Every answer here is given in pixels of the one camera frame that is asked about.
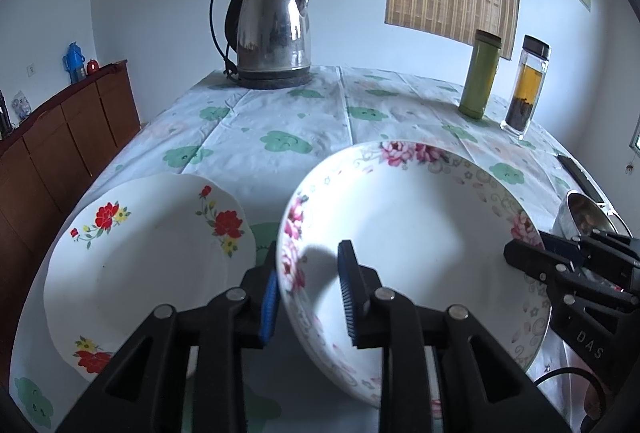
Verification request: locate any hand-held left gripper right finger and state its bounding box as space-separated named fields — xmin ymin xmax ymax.
xmin=337 ymin=240 xmax=573 ymax=433

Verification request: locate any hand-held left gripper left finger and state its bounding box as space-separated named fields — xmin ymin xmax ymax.
xmin=55 ymin=240 xmax=281 ymax=433

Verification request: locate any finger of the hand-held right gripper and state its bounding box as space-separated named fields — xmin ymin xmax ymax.
xmin=503 ymin=239 xmax=640 ymax=314
xmin=540 ymin=229 xmax=640 ymax=270

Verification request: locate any white enamel bowl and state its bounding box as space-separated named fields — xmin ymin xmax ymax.
xmin=551 ymin=190 xmax=632 ymax=244

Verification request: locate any white bowl with pink flowers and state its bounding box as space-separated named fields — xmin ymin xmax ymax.
xmin=275 ymin=139 xmax=552 ymax=410

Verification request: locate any black smartphone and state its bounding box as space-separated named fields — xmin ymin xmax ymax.
xmin=556 ymin=154 xmax=608 ymax=204

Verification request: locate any white plate with red flowers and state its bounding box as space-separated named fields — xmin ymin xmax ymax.
xmin=42 ymin=172 xmax=257 ymax=384

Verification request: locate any glass tea bottle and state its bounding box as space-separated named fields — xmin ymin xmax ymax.
xmin=500 ymin=34 xmax=551 ymax=134

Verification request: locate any white tablecloth with green clouds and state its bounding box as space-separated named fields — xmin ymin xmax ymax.
xmin=9 ymin=64 xmax=631 ymax=433

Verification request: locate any green thermos flask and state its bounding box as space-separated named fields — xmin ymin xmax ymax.
xmin=459 ymin=29 xmax=502 ymax=118

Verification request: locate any black kettle base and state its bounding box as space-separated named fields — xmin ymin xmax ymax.
xmin=223 ymin=63 xmax=312 ymax=90

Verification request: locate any brown wooden cabinet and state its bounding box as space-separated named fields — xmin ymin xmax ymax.
xmin=0 ymin=59 xmax=142 ymax=314

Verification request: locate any stainless steel electric kettle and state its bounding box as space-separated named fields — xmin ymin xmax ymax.
xmin=210 ymin=0 xmax=315 ymax=74

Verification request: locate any blue thermos bottle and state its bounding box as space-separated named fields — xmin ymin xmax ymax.
xmin=62 ymin=42 xmax=87 ymax=84

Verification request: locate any clear plastic bag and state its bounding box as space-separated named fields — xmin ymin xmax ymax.
xmin=11 ymin=90 xmax=32 ymax=118

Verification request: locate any dark object on cabinet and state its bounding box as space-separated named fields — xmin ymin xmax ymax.
xmin=0 ymin=90 xmax=13 ymax=138

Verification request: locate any black cable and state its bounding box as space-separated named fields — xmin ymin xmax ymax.
xmin=532 ymin=367 xmax=607 ymax=409

